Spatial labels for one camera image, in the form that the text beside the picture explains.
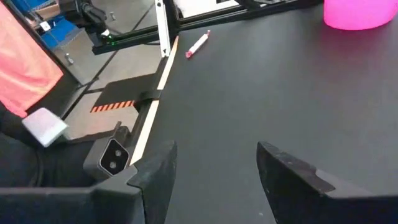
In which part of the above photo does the pink marker pen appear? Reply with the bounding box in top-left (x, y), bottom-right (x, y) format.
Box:
top-left (185, 29), bottom-right (211, 59)

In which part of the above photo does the black table frame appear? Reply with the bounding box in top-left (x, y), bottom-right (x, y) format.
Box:
top-left (91, 0), bottom-right (324, 57)

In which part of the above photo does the silver frame bracket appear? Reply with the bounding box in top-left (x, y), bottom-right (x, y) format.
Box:
top-left (154, 0), bottom-right (172, 58)

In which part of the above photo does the blue storage bin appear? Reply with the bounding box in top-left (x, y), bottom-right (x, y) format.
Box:
top-left (11, 0), bottom-right (81, 50)

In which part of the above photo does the person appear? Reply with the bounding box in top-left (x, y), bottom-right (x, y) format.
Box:
top-left (0, 0), bottom-right (97, 189)

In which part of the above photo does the narrow wooden edge strip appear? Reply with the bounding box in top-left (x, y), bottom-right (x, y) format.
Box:
top-left (129, 35), bottom-right (180, 166)

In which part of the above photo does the pink halloween bucket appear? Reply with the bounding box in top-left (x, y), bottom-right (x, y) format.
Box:
top-left (323, 0), bottom-right (398, 31)

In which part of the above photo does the black two-lens camera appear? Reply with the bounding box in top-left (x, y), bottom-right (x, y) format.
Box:
top-left (83, 126), bottom-right (131, 183)

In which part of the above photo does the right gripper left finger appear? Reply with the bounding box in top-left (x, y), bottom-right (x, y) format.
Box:
top-left (0, 139), bottom-right (178, 224)

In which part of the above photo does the black mat with hazard stripes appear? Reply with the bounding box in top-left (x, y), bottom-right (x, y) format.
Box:
top-left (90, 73), bottom-right (162, 113)

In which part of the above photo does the black machine with green light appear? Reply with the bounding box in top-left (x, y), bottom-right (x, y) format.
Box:
top-left (58, 0), bottom-right (118, 47)

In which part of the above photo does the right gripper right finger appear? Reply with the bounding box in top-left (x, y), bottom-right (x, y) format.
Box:
top-left (256, 141), bottom-right (398, 224)

